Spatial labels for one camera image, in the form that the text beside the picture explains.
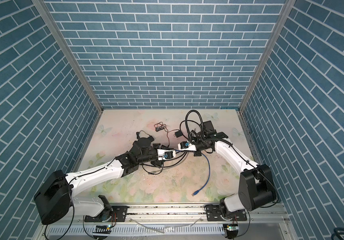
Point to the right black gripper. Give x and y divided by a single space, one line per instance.
197 153

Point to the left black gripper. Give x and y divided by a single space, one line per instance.
158 162

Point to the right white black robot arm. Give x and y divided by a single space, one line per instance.
256 188

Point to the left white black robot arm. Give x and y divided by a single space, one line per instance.
57 195

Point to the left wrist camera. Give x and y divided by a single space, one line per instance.
163 155

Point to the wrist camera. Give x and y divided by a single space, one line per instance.
187 146
163 155

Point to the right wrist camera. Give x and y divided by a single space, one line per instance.
187 146

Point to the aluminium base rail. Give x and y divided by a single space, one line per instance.
175 222

